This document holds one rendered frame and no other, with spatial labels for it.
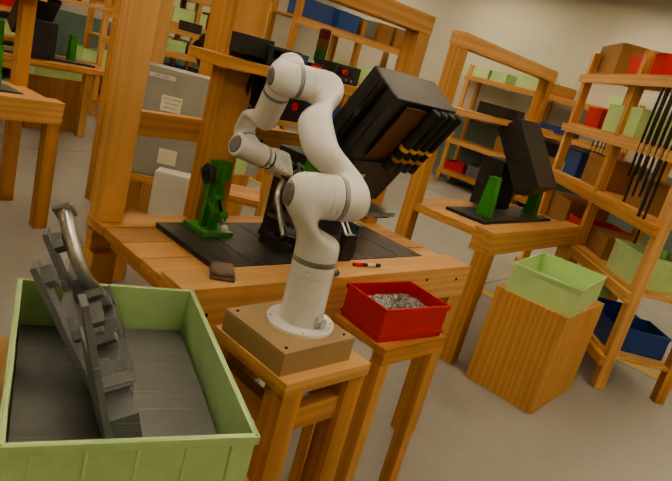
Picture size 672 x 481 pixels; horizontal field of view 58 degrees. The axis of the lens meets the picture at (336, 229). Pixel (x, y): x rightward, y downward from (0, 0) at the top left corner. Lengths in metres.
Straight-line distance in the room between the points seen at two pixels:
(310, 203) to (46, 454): 0.80
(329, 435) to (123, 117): 1.24
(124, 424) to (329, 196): 0.70
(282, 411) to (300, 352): 0.15
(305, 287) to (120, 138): 0.94
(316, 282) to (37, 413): 0.71
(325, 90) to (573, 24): 10.14
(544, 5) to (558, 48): 0.84
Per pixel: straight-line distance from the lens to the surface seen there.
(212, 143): 2.41
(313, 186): 1.51
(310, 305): 1.63
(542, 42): 11.90
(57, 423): 1.32
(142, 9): 2.19
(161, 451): 1.12
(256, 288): 1.95
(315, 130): 1.65
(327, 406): 1.75
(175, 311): 1.67
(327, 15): 7.84
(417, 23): 3.04
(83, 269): 1.40
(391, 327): 2.03
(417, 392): 2.31
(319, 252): 1.57
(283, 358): 1.54
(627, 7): 11.54
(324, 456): 1.87
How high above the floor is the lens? 1.62
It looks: 15 degrees down
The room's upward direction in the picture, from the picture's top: 15 degrees clockwise
